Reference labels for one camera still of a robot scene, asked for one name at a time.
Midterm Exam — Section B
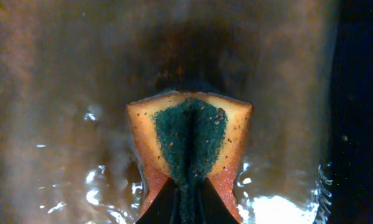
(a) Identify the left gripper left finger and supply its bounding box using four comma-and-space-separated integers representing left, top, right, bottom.
136, 179, 179, 224

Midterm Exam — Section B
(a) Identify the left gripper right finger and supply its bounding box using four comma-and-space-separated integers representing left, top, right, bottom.
200, 178, 238, 224

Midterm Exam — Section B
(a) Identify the yellow green scrub sponge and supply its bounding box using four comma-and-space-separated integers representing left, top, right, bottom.
126, 91, 253, 223

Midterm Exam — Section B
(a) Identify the black rectangular water tray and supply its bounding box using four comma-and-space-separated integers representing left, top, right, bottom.
0, 0, 373, 224

